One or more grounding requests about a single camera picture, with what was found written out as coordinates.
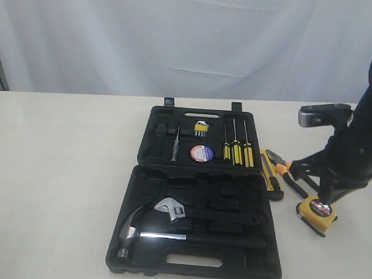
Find yellow black utility knife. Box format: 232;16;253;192
260;149;284;201

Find orange black handled pliers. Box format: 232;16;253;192
265;149;309;199

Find black plastic tool case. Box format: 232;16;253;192
105;98;282;278

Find PVC insulation tape roll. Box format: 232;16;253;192
190;145;214;163

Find yellow measuring tape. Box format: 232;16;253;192
296;195;338;238

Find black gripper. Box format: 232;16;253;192
289;116;371;205

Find left yellow black screwdriver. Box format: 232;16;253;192
223;123;231;160

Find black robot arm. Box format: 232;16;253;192
289;86;371;204

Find clear handle tester screwdriver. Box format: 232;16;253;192
170;123;181;162

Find silver adjustable wrench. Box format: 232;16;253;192
153;197;262;225

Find yellow hex key set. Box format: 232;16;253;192
194;120;210;137

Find steel claw hammer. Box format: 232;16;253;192
117;206;266;260

